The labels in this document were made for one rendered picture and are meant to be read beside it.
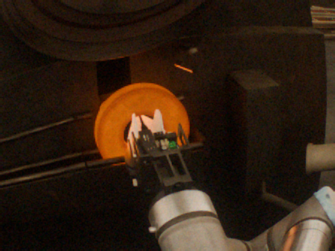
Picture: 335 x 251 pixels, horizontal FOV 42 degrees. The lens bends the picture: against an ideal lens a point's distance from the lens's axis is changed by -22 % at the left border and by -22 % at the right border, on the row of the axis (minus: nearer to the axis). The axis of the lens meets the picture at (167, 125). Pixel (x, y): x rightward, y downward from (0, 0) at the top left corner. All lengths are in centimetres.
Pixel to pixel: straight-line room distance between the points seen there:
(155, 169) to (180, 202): 8
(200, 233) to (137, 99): 29
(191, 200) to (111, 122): 23
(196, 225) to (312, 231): 18
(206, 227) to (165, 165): 14
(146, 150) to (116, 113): 13
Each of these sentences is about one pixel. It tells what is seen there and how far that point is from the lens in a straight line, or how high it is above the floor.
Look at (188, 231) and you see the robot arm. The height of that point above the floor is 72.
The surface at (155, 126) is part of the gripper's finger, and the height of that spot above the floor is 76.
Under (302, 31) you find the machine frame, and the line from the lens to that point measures 105.
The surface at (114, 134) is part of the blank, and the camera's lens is 87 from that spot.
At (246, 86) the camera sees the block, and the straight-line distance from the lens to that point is 89.
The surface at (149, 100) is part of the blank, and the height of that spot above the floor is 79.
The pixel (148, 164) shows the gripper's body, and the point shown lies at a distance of 75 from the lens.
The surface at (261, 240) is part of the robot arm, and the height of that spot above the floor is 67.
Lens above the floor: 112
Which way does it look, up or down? 25 degrees down
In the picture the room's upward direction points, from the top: 5 degrees counter-clockwise
